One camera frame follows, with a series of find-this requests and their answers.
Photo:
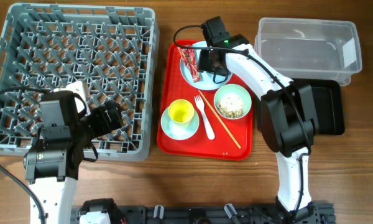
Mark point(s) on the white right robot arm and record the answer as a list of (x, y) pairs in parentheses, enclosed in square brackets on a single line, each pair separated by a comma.
[(289, 119)]

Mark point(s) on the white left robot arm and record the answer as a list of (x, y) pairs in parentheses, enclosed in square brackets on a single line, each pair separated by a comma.
[(52, 163)]

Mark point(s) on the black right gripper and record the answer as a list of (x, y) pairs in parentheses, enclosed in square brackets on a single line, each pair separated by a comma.
[(203, 64)]

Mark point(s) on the black plastic tray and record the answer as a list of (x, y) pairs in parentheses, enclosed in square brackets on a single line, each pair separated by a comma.
[(328, 106)]

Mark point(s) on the yellow plastic cup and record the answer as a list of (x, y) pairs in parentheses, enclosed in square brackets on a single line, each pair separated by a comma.
[(181, 112)]

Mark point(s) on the red plastic tray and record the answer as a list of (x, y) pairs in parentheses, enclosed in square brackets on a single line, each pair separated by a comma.
[(222, 146)]

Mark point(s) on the wooden chopstick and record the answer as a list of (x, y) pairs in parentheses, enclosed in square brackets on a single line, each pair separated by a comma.
[(220, 120)]

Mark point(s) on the clear plastic bin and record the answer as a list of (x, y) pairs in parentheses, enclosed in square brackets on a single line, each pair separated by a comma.
[(310, 48)]

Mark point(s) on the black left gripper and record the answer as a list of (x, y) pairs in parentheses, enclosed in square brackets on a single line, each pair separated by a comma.
[(105, 126)]

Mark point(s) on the green bowl with food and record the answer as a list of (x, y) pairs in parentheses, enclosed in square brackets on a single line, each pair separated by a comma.
[(232, 101)]

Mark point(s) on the small light blue bowl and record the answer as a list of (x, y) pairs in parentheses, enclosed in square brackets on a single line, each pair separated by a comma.
[(176, 132)]

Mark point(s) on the grey plastic dishwasher rack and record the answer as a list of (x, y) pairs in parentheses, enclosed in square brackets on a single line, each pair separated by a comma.
[(112, 50)]

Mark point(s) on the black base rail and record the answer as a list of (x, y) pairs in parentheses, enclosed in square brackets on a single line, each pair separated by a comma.
[(314, 213)]

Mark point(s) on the white plastic fork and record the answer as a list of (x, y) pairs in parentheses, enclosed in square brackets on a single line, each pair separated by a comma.
[(201, 106)]

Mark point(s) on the red snack wrapper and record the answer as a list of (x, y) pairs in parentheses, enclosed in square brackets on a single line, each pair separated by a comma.
[(189, 65)]

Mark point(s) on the large light blue plate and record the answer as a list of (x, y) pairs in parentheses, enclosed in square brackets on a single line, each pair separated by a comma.
[(209, 81)]

